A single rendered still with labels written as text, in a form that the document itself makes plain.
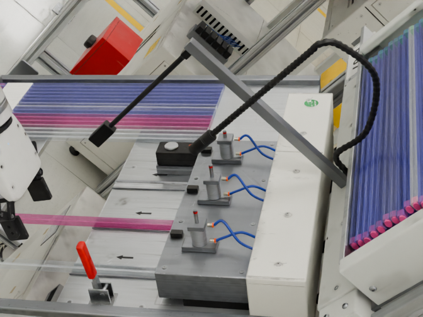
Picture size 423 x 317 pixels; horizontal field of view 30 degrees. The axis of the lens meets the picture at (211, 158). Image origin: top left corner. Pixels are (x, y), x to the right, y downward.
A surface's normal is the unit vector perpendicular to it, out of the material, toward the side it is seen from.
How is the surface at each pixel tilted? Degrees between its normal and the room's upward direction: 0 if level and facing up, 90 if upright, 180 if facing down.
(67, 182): 0
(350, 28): 90
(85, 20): 0
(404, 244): 90
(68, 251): 0
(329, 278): 90
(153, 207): 48
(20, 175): 31
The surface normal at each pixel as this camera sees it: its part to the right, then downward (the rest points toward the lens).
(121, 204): -0.11, -0.82
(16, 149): 0.94, -0.12
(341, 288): -0.73, -0.62
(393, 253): -0.19, 0.57
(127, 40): 0.65, -0.54
